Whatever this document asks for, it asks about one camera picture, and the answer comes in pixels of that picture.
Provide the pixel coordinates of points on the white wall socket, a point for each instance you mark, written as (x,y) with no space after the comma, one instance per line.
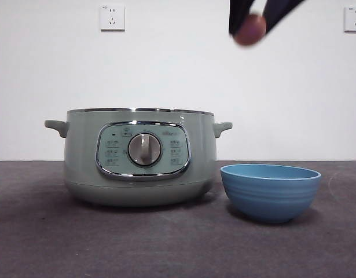
(112,17)
(354,18)

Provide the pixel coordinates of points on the pale green electric steamer pot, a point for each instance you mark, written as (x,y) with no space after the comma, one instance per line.
(85,162)

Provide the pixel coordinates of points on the blue ribbed bowl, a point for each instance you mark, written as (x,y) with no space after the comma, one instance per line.
(270,199)

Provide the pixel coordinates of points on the brown egg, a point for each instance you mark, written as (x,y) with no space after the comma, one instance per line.
(250,30)

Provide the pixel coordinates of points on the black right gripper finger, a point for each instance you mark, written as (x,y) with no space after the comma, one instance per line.
(238,11)
(277,11)

